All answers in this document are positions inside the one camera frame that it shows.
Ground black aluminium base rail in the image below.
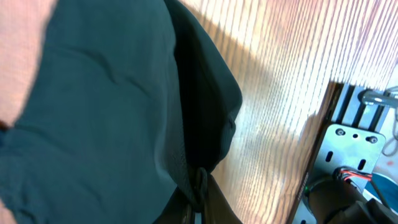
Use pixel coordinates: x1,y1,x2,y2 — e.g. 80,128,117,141
326,83,397,132

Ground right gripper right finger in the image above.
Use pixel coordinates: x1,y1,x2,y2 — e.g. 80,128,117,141
198,172,242,224

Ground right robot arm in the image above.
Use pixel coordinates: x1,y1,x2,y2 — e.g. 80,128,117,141
155,175,397,223

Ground black t-shirt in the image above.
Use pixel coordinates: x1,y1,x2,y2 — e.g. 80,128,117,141
1,1,242,223

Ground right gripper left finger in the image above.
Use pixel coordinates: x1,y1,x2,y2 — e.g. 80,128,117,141
154,188,193,224

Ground grey metal mounting plate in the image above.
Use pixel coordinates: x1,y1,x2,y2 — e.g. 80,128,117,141
287,124,386,223

